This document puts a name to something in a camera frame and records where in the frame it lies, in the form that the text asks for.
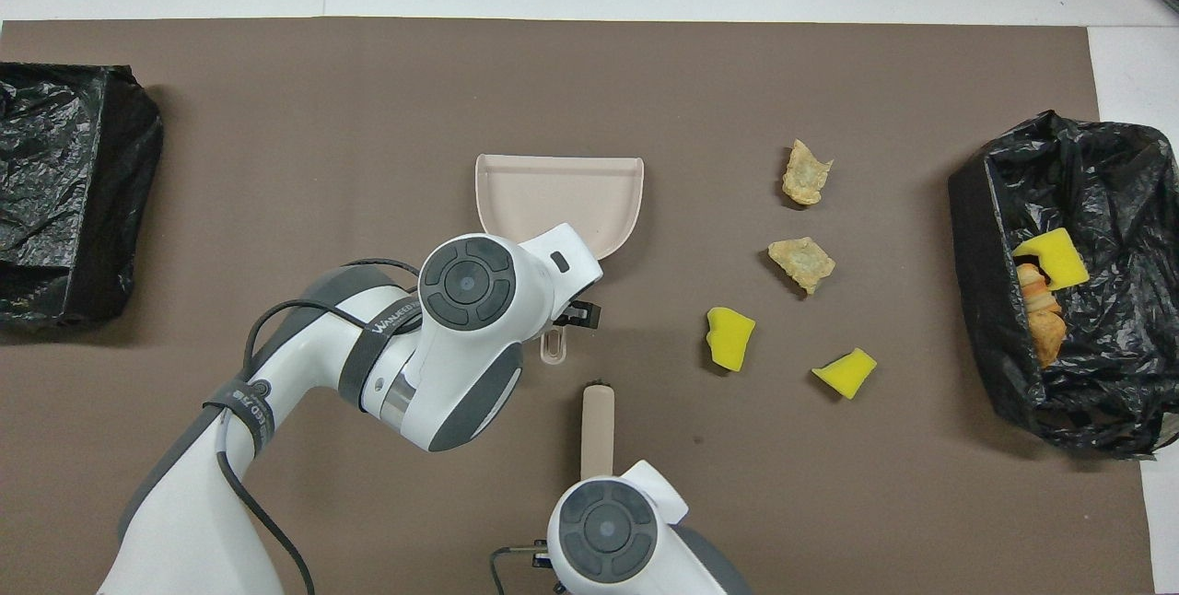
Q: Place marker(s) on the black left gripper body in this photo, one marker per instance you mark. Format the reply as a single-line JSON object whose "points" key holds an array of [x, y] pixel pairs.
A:
{"points": [[577, 315]]}

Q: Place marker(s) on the beige plastic dustpan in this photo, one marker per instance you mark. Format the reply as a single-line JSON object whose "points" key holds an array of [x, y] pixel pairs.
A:
{"points": [[553, 199]]}

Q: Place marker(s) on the notched yellow sponge piece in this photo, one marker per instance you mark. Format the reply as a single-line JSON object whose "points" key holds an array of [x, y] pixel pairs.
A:
{"points": [[729, 339]]}

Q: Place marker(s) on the yellow sponge wedge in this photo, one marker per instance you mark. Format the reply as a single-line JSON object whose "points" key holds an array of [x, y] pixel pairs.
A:
{"points": [[846, 374]]}

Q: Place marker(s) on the brown bread roll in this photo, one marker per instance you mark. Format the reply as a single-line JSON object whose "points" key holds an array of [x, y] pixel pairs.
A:
{"points": [[1033, 286]]}

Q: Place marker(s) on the yellow sponge block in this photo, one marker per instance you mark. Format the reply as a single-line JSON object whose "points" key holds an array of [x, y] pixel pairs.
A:
{"points": [[1055, 259]]}

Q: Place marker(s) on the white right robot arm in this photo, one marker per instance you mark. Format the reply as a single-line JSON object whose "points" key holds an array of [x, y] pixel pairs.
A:
{"points": [[645, 540]]}

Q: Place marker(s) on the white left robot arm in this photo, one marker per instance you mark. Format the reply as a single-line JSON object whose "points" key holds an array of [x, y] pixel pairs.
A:
{"points": [[461, 337]]}

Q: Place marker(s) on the black bag lined bin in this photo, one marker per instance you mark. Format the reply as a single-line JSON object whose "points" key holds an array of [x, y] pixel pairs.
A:
{"points": [[1105, 392], [55, 162]]}

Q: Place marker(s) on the brown table mat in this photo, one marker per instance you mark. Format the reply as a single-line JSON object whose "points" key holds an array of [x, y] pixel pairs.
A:
{"points": [[276, 116]]}

